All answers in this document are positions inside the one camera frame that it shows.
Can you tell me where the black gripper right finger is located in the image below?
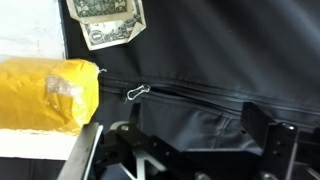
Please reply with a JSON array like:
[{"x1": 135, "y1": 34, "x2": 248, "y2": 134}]
[{"x1": 240, "y1": 101, "x2": 298, "y2": 180}]

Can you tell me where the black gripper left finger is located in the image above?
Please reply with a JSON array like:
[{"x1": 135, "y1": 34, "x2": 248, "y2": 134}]
[{"x1": 113, "y1": 102, "x2": 188, "y2": 168}]

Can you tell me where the silver zipper pull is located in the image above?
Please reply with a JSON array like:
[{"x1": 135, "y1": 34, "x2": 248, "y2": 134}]
[{"x1": 125, "y1": 84, "x2": 152, "y2": 102}]

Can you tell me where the black zip jersey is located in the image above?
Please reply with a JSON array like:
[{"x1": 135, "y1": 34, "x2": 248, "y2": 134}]
[{"x1": 59, "y1": 0, "x2": 320, "y2": 180}]

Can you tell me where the folded dollar bill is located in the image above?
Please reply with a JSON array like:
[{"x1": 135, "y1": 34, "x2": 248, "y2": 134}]
[{"x1": 65, "y1": 0, "x2": 148, "y2": 52}]

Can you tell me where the bubble wrap roll yellow tape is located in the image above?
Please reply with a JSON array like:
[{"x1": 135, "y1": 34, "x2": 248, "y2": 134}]
[{"x1": 0, "y1": 57, "x2": 100, "y2": 136}]

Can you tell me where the white rectangular board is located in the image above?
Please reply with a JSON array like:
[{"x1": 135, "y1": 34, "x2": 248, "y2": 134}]
[{"x1": 0, "y1": 0, "x2": 80, "y2": 161}]

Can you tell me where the silver metal mount bracket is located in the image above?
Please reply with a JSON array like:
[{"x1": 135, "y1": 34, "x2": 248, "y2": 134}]
[{"x1": 57, "y1": 122, "x2": 104, "y2": 180}]

